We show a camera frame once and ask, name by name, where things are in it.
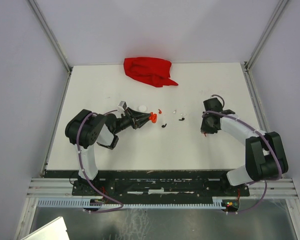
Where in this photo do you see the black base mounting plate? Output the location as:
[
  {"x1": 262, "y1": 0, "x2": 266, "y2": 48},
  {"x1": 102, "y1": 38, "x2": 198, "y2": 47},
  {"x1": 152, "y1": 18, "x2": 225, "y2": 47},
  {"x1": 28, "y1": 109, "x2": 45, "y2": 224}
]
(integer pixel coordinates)
[{"x1": 72, "y1": 171, "x2": 250, "y2": 205}]

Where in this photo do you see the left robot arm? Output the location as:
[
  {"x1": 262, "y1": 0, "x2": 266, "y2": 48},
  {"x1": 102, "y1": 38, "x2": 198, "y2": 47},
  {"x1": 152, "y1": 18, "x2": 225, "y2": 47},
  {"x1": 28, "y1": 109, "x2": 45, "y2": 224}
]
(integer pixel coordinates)
[{"x1": 65, "y1": 107, "x2": 158, "y2": 195}]

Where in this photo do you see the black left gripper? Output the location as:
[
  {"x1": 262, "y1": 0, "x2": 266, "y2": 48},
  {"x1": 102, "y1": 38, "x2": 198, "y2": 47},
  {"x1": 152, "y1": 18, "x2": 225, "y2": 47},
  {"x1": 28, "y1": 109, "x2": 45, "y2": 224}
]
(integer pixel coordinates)
[{"x1": 113, "y1": 107, "x2": 152, "y2": 134}]

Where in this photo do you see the white round charging case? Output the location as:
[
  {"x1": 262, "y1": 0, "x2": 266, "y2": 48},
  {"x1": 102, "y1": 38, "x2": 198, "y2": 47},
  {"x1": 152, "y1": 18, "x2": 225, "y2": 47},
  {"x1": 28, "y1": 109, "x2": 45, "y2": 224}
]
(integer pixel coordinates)
[{"x1": 138, "y1": 105, "x2": 148, "y2": 113}]

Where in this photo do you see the orange round charging case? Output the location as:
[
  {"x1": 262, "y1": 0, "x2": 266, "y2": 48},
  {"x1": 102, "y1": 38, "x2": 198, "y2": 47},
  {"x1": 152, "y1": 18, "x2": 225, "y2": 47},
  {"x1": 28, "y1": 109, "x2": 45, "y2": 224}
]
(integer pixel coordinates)
[{"x1": 148, "y1": 112, "x2": 158, "y2": 124}]

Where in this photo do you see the red crumpled cloth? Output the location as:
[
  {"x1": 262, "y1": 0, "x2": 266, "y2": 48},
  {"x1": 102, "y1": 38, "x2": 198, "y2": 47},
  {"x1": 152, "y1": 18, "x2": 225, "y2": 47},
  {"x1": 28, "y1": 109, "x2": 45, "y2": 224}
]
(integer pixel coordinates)
[{"x1": 123, "y1": 57, "x2": 179, "y2": 88}]

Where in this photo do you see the left aluminium corner post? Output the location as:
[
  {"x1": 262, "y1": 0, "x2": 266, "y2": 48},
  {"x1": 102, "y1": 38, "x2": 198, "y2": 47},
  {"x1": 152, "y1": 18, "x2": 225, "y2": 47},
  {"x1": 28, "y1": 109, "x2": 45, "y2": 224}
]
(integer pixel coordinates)
[{"x1": 26, "y1": 0, "x2": 72, "y2": 73}]

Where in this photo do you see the metal sheet plate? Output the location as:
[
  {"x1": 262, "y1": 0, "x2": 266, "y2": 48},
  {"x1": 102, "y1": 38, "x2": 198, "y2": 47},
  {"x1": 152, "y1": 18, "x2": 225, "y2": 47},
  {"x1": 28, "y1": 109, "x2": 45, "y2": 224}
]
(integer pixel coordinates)
[{"x1": 22, "y1": 216, "x2": 70, "y2": 240}]

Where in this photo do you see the aluminium frame rail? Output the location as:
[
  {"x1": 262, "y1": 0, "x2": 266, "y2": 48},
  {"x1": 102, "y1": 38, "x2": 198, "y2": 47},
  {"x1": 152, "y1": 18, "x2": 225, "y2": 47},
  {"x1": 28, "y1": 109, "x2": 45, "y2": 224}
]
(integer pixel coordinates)
[{"x1": 27, "y1": 178, "x2": 298, "y2": 199}]

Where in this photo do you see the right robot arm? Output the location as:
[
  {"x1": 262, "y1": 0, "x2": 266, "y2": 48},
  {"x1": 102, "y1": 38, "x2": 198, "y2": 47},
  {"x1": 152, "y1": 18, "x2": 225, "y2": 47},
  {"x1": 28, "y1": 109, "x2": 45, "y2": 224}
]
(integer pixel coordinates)
[{"x1": 200, "y1": 95, "x2": 289, "y2": 196}]

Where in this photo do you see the right aluminium corner post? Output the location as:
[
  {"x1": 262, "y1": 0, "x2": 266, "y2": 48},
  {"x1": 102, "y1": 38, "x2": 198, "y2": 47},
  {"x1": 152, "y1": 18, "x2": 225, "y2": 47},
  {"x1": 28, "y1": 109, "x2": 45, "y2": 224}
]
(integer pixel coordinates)
[{"x1": 242, "y1": 0, "x2": 291, "y2": 72}]

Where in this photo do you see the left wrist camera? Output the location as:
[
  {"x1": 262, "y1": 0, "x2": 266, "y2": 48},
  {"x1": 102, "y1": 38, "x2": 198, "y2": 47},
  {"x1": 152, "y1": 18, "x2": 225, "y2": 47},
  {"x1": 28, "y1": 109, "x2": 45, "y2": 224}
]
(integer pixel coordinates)
[{"x1": 117, "y1": 101, "x2": 127, "y2": 112}]

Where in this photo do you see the aluminium corner post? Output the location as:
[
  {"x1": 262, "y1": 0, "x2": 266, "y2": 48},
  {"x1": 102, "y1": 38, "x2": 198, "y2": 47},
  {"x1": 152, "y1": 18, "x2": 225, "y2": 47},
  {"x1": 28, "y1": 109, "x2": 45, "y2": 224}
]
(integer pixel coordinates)
[
  {"x1": 242, "y1": 0, "x2": 291, "y2": 72},
  {"x1": 26, "y1": 0, "x2": 72, "y2": 73}
]

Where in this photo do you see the white cable duct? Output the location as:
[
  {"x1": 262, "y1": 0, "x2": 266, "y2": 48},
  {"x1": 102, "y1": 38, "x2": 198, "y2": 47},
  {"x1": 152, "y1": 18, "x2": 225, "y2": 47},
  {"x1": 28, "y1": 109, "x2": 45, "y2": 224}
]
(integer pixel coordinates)
[{"x1": 36, "y1": 196, "x2": 227, "y2": 208}]

